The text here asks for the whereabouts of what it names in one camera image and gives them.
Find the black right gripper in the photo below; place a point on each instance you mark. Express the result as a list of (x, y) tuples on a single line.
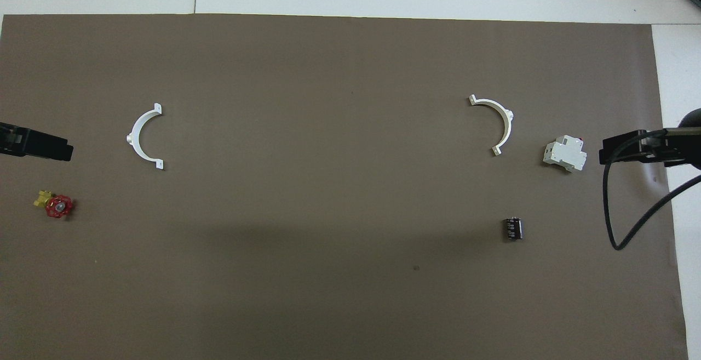
[(684, 146)]

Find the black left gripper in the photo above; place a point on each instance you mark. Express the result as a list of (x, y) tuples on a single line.
[(11, 140)]

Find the white half pipe clamp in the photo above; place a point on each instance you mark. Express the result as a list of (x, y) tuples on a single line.
[(138, 130), (507, 127)]

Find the red handwheel yellow valve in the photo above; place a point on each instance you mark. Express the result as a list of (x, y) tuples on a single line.
[(58, 206)]

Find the white circuit breaker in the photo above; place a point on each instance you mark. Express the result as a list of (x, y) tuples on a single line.
[(564, 154)]

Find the black cylindrical capacitor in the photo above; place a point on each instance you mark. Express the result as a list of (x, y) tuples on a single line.
[(513, 229)]

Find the brown paper table mat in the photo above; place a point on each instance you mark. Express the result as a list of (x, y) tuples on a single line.
[(328, 294)]

